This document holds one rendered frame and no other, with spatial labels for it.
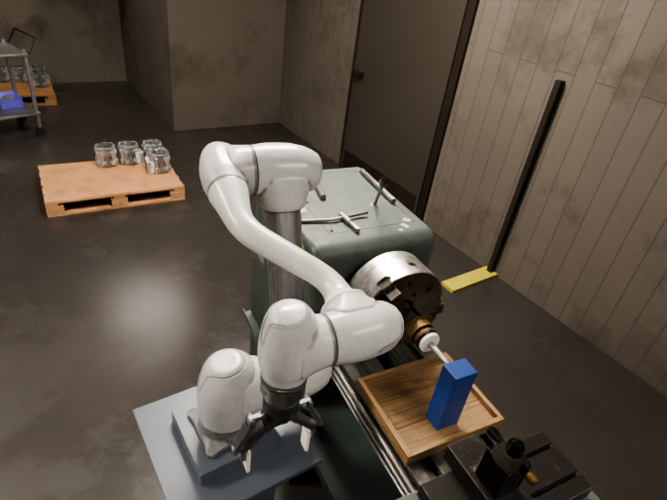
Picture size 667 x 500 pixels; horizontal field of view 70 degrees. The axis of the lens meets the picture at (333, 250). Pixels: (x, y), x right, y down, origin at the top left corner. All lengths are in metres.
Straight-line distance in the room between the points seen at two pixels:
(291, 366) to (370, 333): 0.16
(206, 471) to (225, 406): 0.20
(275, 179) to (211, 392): 0.59
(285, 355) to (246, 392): 0.56
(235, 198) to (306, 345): 0.44
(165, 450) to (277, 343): 0.85
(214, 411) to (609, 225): 2.70
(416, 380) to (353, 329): 0.80
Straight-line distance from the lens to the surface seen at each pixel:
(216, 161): 1.23
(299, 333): 0.82
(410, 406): 1.59
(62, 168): 4.81
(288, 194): 1.26
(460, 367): 1.43
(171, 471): 1.57
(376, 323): 0.91
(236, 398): 1.38
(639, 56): 3.31
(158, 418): 1.69
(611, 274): 3.51
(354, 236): 1.59
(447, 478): 1.37
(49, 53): 7.68
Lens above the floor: 2.07
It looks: 33 degrees down
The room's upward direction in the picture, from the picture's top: 8 degrees clockwise
